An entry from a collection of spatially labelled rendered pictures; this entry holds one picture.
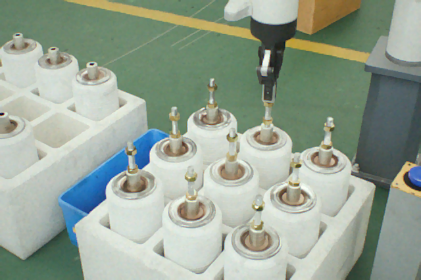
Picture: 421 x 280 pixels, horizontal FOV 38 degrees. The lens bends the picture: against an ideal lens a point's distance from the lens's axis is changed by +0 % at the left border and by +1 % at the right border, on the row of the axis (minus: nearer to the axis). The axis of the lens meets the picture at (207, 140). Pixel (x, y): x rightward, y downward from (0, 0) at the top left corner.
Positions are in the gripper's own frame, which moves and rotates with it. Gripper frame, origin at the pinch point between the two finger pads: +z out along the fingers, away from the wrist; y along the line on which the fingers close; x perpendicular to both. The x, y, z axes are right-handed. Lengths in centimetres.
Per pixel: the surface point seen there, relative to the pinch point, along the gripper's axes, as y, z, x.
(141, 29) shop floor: 84, 35, 60
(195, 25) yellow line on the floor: 93, 35, 44
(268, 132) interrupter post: -0.9, 8.4, -0.4
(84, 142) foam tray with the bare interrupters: -1.3, 17.7, 37.3
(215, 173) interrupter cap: -12.5, 10.3, 6.3
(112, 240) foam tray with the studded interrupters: -25.7, 17.6, 20.3
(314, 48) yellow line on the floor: 87, 35, 2
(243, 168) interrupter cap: -9.9, 10.4, 2.1
